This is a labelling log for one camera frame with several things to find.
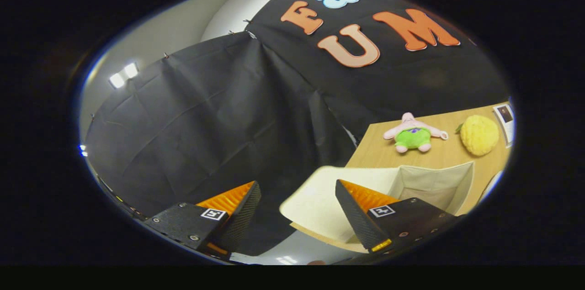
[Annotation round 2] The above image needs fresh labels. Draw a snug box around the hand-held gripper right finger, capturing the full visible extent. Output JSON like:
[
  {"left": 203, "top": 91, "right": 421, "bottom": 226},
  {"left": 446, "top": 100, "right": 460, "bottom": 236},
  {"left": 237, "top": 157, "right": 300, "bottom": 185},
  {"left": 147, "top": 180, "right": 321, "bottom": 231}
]
[{"left": 335, "top": 179, "right": 460, "bottom": 254}]

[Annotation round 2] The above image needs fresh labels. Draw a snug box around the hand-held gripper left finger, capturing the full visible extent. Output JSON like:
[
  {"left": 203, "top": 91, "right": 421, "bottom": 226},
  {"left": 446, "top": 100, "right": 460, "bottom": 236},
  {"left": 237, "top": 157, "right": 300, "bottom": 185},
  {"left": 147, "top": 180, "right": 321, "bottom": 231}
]
[{"left": 142, "top": 180, "right": 262, "bottom": 261}]

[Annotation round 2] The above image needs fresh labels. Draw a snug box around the beige fabric storage box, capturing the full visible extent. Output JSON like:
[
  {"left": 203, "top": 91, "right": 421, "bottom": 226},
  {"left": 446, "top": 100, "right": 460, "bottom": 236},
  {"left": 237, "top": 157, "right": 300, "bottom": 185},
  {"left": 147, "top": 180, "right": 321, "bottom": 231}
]
[{"left": 279, "top": 161, "right": 476, "bottom": 254}]

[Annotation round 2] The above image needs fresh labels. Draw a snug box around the pink starfish plush toy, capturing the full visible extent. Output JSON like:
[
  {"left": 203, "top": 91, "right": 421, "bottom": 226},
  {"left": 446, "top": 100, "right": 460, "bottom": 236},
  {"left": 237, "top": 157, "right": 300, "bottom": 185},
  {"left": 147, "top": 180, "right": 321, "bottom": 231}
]
[{"left": 383, "top": 112, "right": 449, "bottom": 153}]

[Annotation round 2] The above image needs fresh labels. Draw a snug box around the yellow plush ball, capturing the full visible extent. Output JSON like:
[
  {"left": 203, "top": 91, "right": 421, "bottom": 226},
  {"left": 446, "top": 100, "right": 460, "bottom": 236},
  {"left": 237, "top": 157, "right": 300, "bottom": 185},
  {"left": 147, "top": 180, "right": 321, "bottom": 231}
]
[{"left": 456, "top": 115, "right": 500, "bottom": 157}]

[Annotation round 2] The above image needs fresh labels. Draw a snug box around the white book with dark photo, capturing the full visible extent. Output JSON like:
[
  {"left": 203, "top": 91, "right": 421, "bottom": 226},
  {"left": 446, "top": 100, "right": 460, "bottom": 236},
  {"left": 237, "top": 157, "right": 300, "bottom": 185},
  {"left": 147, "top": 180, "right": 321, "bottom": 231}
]
[{"left": 493, "top": 102, "right": 516, "bottom": 148}]

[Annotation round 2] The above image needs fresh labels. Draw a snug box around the row of small cloth clips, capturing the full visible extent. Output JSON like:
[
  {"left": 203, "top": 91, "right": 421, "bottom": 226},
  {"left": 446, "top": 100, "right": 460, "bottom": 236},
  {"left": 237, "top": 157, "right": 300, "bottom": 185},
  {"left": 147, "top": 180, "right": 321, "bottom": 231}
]
[{"left": 162, "top": 0, "right": 288, "bottom": 60}]

